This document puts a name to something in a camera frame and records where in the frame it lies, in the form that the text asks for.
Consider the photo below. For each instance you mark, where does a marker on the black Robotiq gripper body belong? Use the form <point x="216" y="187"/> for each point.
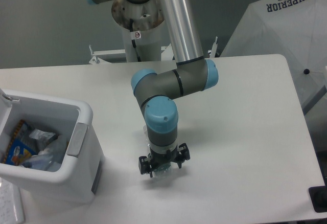
<point x="157" y="159"/>

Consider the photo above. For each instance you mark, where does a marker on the black device at table edge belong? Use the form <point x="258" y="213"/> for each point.
<point x="318" y="198"/>

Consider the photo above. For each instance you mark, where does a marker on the white Superior umbrella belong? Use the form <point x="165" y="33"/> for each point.
<point x="295" y="29"/>

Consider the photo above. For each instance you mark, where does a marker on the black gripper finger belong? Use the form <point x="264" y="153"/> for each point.
<point x="146" y="165"/>
<point x="183" y="154"/>

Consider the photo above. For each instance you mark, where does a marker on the silver crumpled wrapper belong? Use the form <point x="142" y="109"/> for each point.
<point x="42" y="138"/>

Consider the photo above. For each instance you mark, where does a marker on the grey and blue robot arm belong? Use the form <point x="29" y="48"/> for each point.
<point x="155" y="93"/>

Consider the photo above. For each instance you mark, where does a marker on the blue snack bag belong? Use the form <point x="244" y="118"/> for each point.
<point x="21" y="146"/>

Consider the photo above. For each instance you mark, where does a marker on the clear bottle with green label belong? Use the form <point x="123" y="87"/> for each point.
<point x="165" y="169"/>

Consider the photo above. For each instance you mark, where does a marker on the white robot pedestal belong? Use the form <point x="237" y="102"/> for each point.
<point x="141" y="26"/>

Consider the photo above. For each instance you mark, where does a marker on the crushed clear blue bottle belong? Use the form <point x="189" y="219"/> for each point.
<point x="50" y="159"/>

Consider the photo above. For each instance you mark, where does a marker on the white trash can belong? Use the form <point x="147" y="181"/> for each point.
<point x="79" y="174"/>

